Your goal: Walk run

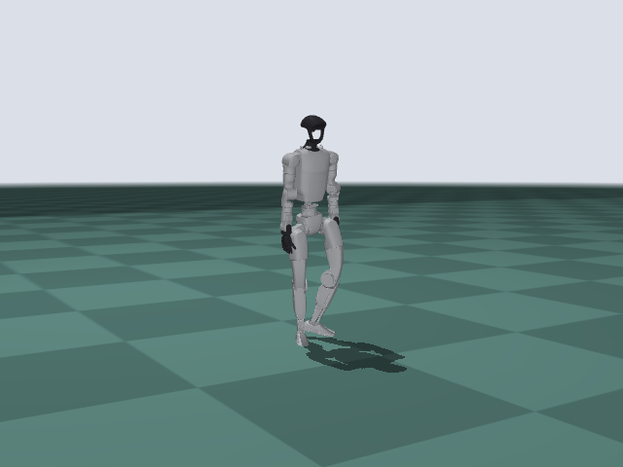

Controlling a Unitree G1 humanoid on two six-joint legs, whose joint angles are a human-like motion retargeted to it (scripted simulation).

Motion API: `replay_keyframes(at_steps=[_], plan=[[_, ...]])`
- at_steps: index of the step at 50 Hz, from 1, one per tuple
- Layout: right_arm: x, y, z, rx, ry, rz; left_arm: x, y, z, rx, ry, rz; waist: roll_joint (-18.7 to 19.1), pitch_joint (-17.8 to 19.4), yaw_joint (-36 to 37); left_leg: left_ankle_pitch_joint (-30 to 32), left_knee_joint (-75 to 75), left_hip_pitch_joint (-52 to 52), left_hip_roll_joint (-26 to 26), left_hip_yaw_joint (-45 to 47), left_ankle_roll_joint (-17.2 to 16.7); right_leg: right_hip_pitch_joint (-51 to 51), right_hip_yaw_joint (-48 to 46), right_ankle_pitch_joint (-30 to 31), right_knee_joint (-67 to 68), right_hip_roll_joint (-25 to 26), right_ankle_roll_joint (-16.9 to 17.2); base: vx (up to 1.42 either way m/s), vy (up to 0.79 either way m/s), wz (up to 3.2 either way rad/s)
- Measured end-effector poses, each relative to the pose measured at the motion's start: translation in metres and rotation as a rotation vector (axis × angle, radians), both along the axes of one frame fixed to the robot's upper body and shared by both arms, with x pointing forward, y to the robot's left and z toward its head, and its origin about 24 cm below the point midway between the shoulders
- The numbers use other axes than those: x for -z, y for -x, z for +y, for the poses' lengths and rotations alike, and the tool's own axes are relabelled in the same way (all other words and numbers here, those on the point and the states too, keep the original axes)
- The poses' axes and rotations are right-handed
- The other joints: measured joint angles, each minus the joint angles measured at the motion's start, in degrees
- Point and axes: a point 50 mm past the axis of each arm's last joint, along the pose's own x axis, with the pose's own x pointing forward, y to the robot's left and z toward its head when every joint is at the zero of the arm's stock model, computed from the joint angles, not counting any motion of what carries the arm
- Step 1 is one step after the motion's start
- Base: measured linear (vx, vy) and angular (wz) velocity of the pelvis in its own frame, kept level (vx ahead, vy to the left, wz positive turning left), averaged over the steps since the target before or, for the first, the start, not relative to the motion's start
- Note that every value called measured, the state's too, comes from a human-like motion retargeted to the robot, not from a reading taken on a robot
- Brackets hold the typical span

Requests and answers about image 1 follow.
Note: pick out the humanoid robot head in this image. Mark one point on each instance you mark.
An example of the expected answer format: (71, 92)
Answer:
(313, 123)

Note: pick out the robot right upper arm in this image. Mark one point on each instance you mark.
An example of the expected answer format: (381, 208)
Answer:
(290, 161)

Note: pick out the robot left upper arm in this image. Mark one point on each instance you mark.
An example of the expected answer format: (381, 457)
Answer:
(332, 186)

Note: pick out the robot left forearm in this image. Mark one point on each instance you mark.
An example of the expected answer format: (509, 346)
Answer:
(333, 206)

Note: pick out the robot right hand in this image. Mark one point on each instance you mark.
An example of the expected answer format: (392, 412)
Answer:
(286, 240)

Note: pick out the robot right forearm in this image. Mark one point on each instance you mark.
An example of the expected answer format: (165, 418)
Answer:
(286, 212)

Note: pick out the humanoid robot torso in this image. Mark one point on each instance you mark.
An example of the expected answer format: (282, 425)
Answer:
(311, 182)

